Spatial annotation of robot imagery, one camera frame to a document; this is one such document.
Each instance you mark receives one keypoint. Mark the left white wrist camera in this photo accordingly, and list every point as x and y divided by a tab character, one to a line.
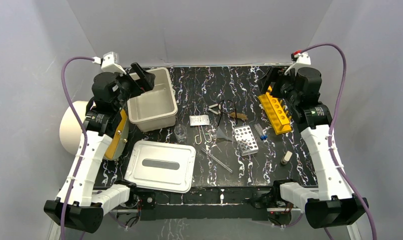
109	63

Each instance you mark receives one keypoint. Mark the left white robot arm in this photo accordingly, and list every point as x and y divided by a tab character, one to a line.
75	206

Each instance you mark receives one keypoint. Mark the small glass beaker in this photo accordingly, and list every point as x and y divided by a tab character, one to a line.
180	132

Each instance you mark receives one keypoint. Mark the white clay triangle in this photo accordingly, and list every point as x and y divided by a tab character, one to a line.
215	109

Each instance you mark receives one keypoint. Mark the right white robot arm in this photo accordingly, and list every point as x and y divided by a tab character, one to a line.
334	203

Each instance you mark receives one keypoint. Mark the black wire tripod stand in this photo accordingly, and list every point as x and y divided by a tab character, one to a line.
226	107

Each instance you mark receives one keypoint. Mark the metal perforated tube rack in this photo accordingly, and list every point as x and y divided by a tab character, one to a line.
246	141

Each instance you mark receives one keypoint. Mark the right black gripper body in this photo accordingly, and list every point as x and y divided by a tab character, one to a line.
283	87

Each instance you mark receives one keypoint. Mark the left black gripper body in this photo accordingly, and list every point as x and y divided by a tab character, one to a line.
137	77

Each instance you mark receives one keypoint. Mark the yellow test tube rack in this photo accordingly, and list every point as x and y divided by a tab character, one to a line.
275	112

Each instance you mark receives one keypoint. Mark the beige plastic bin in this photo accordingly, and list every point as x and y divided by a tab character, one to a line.
157	108

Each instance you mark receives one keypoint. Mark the blue capped vial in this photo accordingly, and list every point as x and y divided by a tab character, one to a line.
260	131

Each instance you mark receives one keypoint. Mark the clear plastic funnel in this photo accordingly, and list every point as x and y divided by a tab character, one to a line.
222	136

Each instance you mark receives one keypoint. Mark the metal crucible tongs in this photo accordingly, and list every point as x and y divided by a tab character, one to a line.
207	137

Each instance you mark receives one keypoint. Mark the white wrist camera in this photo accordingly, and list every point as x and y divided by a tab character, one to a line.
299	59
109	63

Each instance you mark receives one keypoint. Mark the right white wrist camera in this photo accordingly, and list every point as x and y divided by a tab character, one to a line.
299	59

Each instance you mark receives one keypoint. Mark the white cylindrical centrifuge drum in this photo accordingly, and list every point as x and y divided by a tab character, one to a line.
70	127

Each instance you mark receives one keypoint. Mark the white bin lid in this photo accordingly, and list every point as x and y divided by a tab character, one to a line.
161	166

